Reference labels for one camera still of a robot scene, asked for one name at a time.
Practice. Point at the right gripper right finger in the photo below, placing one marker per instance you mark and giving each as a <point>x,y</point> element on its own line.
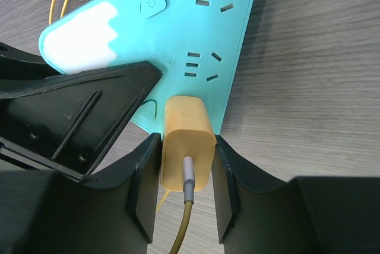
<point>259,213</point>

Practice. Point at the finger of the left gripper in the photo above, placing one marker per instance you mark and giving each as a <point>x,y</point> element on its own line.
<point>66,122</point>

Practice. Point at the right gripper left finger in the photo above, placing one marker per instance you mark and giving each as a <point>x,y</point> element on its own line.
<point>111,211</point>

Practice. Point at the orange charger plug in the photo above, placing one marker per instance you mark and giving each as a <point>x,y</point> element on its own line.
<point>187,133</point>

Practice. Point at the teal triangular power socket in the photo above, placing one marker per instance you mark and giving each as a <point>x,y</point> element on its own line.
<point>195,44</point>

